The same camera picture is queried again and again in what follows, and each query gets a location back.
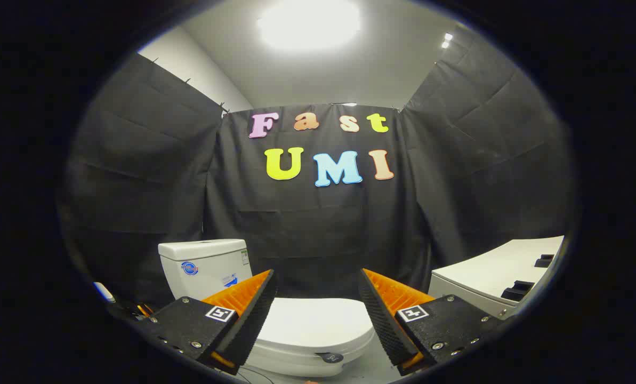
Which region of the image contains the large ceiling light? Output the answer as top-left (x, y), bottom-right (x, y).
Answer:
top-left (256, 0), bottom-right (361, 51)

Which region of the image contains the white drawer cabinet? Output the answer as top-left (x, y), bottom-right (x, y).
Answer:
top-left (429, 236), bottom-right (565, 319)

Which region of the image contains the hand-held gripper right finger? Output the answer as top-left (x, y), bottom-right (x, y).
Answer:
top-left (358, 268), bottom-right (505, 377)

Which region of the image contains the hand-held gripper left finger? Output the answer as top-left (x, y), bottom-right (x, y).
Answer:
top-left (131, 269), bottom-right (278, 375)

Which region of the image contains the black backdrop cloth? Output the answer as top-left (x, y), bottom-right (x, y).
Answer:
top-left (57, 37), bottom-right (577, 310)

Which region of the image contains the white toilet tank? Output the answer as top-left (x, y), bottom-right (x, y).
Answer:
top-left (158, 239), bottom-right (253, 300)

